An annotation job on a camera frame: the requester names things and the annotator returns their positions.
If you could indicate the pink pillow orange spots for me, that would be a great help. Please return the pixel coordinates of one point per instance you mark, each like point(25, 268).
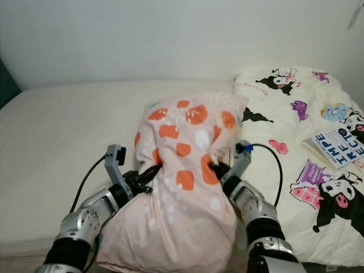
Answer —
point(182, 227)

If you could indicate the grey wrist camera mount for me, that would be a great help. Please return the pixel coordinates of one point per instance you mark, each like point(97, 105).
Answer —
point(115, 165)
point(240, 162)

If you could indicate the white book blue letters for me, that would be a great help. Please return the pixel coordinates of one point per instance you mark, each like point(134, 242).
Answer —
point(338, 149)

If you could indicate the cream cartoon print quilt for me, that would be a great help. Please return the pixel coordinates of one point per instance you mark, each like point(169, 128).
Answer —
point(290, 131)

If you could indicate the white blind wand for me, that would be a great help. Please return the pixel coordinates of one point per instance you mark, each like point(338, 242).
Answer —
point(354, 17)

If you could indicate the cream mattress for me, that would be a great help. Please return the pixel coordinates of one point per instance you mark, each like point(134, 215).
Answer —
point(68, 142)

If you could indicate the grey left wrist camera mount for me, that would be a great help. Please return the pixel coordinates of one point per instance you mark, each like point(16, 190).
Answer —
point(115, 165)

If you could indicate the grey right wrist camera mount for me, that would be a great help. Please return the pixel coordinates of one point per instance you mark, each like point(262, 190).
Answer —
point(240, 162)

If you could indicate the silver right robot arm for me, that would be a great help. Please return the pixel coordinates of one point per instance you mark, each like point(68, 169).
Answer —
point(253, 205)

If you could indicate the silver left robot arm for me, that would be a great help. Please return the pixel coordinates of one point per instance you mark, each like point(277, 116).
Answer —
point(91, 219)

